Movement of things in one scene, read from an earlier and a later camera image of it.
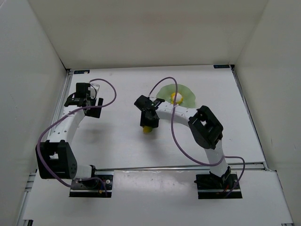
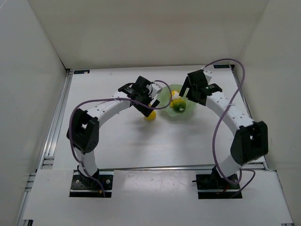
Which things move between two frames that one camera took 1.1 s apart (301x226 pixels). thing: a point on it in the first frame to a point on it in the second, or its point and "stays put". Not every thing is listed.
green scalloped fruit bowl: [189, 100] stays put
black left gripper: [76, 101] to [143, 103]
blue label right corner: [221, 66] stays put
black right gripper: [149, 121] to [190, 92]
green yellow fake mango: [146, 129] to [178, 105]
